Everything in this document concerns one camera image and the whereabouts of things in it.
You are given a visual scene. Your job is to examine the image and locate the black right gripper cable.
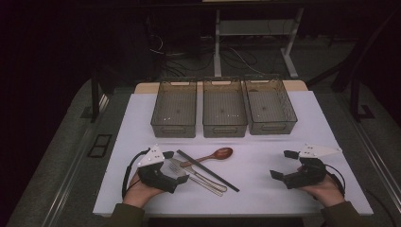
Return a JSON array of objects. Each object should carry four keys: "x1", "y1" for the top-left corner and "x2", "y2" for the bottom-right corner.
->
[{"x1": 311, "y1": 163, "x2": 347, "y2": 201}]

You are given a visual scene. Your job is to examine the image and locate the clear plastic bin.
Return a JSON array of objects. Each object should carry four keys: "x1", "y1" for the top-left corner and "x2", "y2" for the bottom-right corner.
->
[
  {"x1": 244, "y1": 78, "x2": 299, "y2": 136},
  {"x1": 201, "y1": 78, "x2": 249, "y2": 139},
  {"x1": 150, "y1": 79, "x2": 199, "y2": 139}
]

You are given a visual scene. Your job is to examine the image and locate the bundle of floor cables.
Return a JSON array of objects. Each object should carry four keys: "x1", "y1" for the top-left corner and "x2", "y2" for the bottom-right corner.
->
[{"x1": 147, "y1": 32, "x2": 268, "y2": 78}]

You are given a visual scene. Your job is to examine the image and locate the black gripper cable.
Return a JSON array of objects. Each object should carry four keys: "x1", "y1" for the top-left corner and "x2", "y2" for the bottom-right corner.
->
[
  {"x1": 311, "y1": 163, "x2": 347, "y2": 201},
  {"x1": 121, "y1": 148, "x2": 151, "y2": 200}
]

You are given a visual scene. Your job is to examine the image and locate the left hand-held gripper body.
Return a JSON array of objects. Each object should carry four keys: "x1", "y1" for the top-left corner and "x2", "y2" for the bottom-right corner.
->
[{"x1": 136, "y1": 144, "x2": 179, "y2": 194}]

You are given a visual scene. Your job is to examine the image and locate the metal fork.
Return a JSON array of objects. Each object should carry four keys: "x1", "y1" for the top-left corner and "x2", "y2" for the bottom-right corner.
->
[{"x1": 168, "y1": 163, "x2": 224, "y2": 198}]

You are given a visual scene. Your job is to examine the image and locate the white metal table frame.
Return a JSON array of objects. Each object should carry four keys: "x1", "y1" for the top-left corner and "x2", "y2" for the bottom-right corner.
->
[{"x1": 213, "y1": 7, "x2": 305, "y2": 79}]

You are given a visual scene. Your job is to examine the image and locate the black metal stand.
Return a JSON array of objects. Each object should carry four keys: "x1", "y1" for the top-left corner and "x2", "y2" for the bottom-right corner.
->
[
  {"x1": 306, "y1": 6, "x2": 401, "y2": 124},
  {"x1": 90, "y1": 67, "x2": 111, "y2": 124}
]

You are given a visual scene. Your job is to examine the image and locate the black chopstick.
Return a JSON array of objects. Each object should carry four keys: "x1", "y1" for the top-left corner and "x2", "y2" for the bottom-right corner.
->
[
  {"x1": 176, "y1": 149, "x2": 239, "y2": 193},
  {"x1": 177, "y1": 148, "x2": 241, "y2": 192}
]

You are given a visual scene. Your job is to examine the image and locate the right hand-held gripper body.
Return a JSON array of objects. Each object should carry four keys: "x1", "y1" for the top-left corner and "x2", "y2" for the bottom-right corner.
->
[{"x1": 282, "y1": 143, "x2": 343, "y2": 190}]

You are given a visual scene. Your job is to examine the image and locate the metal table knife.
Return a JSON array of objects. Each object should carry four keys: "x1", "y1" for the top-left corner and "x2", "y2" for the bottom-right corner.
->
[{"x1": 169, "y1": 157, "x2": 229, "y2": 194}]

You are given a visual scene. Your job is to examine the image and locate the white table mat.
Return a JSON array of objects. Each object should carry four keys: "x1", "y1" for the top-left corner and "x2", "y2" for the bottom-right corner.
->
[{"x1": 93, "y1": 90, "x2": 375, "y2": 218}]

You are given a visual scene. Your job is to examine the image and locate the person's left hand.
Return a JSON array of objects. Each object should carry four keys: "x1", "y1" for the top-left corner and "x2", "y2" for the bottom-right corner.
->
[{"x1": 122, "y1": 172, "x2": 166, "y2": 209}]

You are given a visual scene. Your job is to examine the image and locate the person's right hand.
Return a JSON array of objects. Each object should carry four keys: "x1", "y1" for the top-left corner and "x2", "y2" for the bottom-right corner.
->
[{"x1": 298, "y1": 178, "x2": 346, "y2": 208}]

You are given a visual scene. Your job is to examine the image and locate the brown wooden spoon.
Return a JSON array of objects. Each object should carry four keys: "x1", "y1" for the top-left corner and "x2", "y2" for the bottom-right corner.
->
[{"x1": 179, "y1": 147, "x2": 235, "y2": 168}]

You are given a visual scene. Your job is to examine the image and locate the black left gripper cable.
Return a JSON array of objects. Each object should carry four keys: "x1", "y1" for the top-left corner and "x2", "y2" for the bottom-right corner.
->
[{"x1": 121, "y1": 148, "x2": 151, "y2": 200}]

